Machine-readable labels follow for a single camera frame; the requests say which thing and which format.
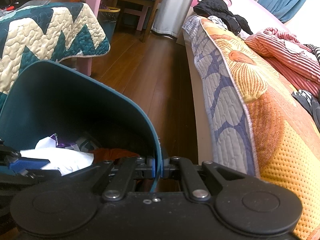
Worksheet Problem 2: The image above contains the purple snack wrapper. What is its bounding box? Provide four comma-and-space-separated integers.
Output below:
49, 133, 80, 151

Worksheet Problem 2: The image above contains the teal cream zigzag quilt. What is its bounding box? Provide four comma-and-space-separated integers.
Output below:
1, 2, 110, 103

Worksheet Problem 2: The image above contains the black white patterned cloth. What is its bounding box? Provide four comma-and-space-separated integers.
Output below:
291, 43, 320, 133

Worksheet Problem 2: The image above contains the red plastic bag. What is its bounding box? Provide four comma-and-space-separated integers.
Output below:
89, 148, 139, 163

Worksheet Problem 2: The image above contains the red striped blanket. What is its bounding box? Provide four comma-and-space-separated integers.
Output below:
245, 28, 319, 97

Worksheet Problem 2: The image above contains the orange yellow floral bed mat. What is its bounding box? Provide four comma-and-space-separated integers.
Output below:
201, 18, 319, 239

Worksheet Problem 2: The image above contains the pink table leg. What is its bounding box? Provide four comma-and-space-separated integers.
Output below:
76, 0, 101, 76

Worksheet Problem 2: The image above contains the white grey hanging cloth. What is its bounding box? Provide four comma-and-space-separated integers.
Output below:
152, 0, 192, 37

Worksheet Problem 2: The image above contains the teal plastic trash bin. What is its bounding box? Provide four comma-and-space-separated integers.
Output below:
0, 60, 162, 193

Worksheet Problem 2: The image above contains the white paper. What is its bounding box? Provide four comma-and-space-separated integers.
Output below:
21, 134, 94, 176

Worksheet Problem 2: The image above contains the black crumpled garment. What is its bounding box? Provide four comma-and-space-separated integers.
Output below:
193, 0, 253, 35

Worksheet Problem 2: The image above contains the mesh basket yellow rim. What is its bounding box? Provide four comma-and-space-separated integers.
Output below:
97, 7, 120, 43

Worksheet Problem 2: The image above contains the blue grey quilted bedspread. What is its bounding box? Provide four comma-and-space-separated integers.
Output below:
182, 15, 260, 177

